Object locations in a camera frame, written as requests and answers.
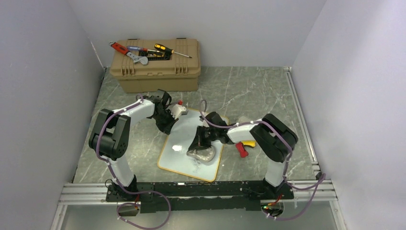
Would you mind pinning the yellow black screwdriver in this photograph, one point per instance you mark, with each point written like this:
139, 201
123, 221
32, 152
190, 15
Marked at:
165, 49

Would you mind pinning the yellow bone shaped eraser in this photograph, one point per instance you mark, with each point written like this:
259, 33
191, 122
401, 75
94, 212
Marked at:
250, 143

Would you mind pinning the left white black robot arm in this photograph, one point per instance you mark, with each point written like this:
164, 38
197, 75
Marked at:
110, 135

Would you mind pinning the tan plastic toolbox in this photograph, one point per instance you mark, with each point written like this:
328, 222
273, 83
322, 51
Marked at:
169, 72

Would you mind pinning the aluminium extrusion rail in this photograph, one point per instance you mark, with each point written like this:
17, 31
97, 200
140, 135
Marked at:
96, 194

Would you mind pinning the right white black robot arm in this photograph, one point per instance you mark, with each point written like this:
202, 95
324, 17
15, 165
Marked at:
276, 140

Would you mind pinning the blue red small screwdriver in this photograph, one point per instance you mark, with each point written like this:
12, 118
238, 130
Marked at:
137, 48

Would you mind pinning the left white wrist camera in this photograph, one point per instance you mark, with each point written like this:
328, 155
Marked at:
178, 110

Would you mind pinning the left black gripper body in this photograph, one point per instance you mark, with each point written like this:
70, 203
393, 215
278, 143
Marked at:
165, 121

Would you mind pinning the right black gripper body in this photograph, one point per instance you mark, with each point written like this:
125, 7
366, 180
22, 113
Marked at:
210, 136

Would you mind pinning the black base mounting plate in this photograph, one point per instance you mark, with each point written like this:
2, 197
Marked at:
185, 196

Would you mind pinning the yellow framed whiteboard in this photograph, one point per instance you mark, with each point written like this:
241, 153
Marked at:
173, 156

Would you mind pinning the red handled adjustable wrench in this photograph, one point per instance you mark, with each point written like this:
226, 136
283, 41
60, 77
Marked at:
125, 51

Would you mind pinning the red bone shaped eraser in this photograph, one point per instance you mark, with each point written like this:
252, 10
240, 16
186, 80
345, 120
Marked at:
241, 149

